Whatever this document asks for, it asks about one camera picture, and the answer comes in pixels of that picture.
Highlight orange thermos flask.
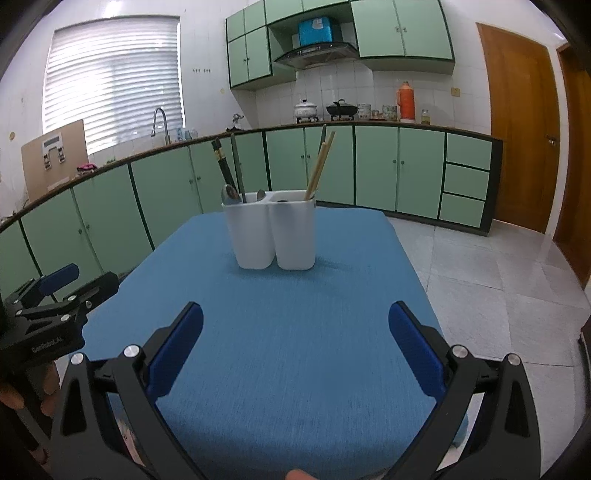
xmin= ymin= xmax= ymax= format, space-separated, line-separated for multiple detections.
xmin=396 ymin=80 xmax=416 ymax=123

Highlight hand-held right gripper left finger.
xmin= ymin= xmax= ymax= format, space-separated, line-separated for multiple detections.
xmin=48 ymin=301 xmax=208 ymax=480

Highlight wooden door with handle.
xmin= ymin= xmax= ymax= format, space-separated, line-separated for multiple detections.
xmin=476 ymin=23 xmax=562 ymax=234

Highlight white cooking pot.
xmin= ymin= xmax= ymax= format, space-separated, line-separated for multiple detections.
xmin=294 ymin=98 xmax=320 ymax=123

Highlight cardboard board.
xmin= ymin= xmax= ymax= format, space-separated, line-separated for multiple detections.
xmin=21 ymin=119 xmax=88 ymax=202

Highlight window blinds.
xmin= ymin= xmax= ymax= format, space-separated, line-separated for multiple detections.
xmin=44 ymin=16 xmax=184 ymax=156

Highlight green upper wall cabinets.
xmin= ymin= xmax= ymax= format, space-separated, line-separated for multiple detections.
xmin=225 ymin=0 xmax=456 ymax=91

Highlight person's left hand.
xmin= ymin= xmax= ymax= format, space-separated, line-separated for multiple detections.
xmin=0 ymin=362 xmax=63 ymax=418

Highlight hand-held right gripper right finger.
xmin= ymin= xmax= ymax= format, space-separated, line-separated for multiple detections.
xmin=383 ymin=301 xmax=542 ymax=480

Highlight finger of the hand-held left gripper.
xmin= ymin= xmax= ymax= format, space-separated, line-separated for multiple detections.
xmin=2 ymin=263 xmax=80 ymax=315
xmin=16 ymin=271 xmax=120 ymax=333

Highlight range hood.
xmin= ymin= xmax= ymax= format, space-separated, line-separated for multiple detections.
xmin=272 ymin=42 xmax=360 ymax=70

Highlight blue box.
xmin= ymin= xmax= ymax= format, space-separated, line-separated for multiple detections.
xmin=298 ymin=17 xmax=334 ymax=47

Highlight blue tablecloth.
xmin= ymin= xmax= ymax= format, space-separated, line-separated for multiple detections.
xmin=69 ymin=211 xmax=470 ymax=480

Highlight wooden chopstick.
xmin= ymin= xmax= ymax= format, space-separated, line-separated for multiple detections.
xmin=307 ymin=131 xmax=337 ymax=201
xmin=303 ymin=137 xmax=331 ymax=201

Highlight black wok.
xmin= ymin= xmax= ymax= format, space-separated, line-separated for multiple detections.
xmin=326 ymin=99 xmax=359 ymax=121

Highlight green lower kitchen cabinets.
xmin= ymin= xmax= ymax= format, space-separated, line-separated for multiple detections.
xmin=0 ymin=122 xmax=503 ymax=302

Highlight white utensil holder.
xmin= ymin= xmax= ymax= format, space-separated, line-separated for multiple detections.
xmin=222 ymin=189 xmax=317 ymax=271

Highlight metal kitchen faucet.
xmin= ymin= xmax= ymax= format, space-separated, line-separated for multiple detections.
xmin=152 ymin=107 xmax=171 ymax=147

